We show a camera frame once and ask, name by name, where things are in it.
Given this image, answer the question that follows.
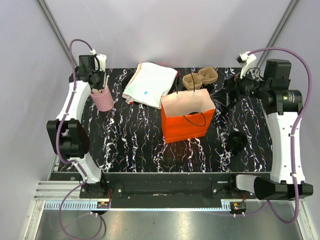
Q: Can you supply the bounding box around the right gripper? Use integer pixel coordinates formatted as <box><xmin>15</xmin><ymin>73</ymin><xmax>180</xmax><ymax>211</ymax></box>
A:
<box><xmin>211</xmin><ymin>64</ymin><xmax>270</xmax><ymax>107</ymax></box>

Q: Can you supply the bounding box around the orange paper bag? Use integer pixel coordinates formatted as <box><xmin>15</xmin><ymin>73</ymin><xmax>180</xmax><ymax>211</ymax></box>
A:
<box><xmin>161</xmin><ymin>89</ymin><xmax>216</xmax><ymax>144</ymax></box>

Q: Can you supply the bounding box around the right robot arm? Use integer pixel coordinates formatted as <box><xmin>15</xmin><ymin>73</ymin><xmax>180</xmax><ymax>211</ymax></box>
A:
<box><xmin>222</xmin><ymin>57</ymin><xmax>314</xmax><ymax>200</ymax></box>

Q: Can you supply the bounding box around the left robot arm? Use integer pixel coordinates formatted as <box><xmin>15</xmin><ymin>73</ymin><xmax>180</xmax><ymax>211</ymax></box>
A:
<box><xmin>46</xmin><ymin>53</ymin><xmax>108</xmax><ymax>198</ymax></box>

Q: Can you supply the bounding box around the pink holder cup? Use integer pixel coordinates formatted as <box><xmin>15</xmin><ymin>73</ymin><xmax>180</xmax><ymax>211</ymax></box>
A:
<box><xmin>90</xmin><ymin>85</ymin><xmax>114</xmax><ymax>112</ymax></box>

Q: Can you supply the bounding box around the stack of white napkins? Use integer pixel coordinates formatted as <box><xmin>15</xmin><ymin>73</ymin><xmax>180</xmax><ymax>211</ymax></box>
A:
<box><xmin>122</xmin><ymin>62</ymin><xmax>178</xmax><ymax>109</ymax></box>

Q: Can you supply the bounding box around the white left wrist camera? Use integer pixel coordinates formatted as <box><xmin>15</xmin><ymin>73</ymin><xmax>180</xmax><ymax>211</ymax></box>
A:
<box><xmin>90</xmin><ymin>49</ymin><xmax>108</xmax><ymax>72</ymax></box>

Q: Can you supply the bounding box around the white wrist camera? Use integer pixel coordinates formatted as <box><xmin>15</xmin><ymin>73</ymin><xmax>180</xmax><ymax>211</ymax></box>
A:
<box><xmin>236</xmin><ymin>51</ymin><xmax>257</xmax><ymax>79</ymax></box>
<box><xmin>90</xmin><ymin>49</ymin><xmax>108</xmax><ymax>72</ymax></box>

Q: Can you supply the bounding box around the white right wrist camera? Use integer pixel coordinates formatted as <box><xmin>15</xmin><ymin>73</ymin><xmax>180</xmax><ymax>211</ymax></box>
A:
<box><xmin>236</xmin><ymin>51</ymin><xmax>257</xmax><ymax>79</ymax></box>

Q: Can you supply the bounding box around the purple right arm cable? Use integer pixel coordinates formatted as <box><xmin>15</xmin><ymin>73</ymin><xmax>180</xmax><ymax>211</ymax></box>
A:
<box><xmin>234</xmin><ymin>46</ymin><xmax>313</xmax><ymax>224</ymax></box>

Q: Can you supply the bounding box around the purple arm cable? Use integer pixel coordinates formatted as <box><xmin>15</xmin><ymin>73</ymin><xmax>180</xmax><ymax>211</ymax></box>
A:
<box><xmin>56</xmin><ymin>38</ymin><xmax>107</xmax><ymax>240</ymax></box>
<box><xmin>234</xmin><ymin>46</ymin><xmax>313</xmax><ymax>224</ymax></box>

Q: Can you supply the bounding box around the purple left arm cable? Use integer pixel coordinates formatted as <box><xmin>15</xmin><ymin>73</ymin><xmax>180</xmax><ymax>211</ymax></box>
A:
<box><xmin>56</xmin><ymin>38</ymin><xmax>107</xmax><ymax>240</ymax></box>

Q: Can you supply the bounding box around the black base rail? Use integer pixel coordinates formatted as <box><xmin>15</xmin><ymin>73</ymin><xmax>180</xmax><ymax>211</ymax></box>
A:
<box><xmin>79</xmin><ymin>172</ymin><xmax>252</xmax><ymax>211</ymax></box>

